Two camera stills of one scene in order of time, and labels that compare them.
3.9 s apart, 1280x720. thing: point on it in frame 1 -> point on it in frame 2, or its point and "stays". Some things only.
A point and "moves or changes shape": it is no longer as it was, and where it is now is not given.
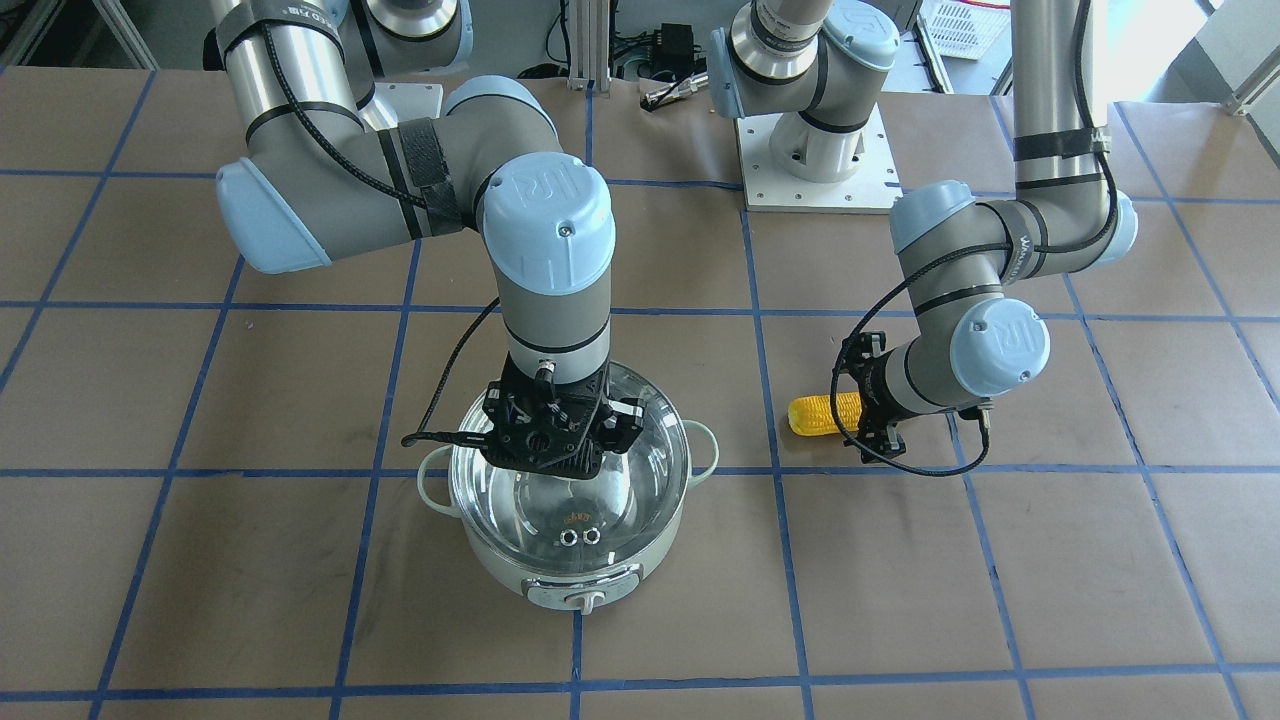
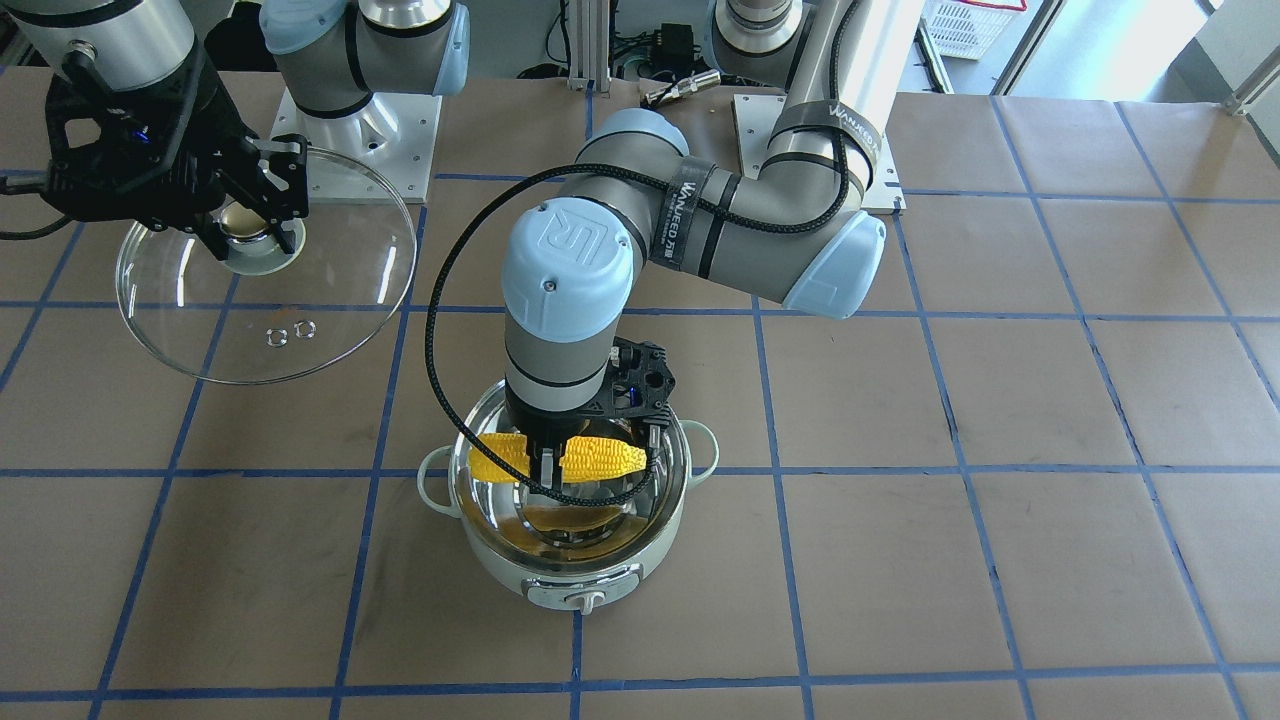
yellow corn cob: [812, 415] moves or changes shape
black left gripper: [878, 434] -> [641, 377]
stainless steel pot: [573, 542] stays
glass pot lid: [547, 522] -> [262, 319]
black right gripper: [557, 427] -> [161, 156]
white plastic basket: [962, 29] stays
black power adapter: [674, 44] stays
